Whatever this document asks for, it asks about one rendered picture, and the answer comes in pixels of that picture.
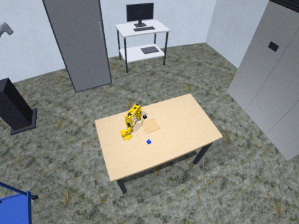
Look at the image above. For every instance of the tan flat mat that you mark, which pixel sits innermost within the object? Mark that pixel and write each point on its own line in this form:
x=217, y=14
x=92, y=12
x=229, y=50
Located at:
x=150, y=125

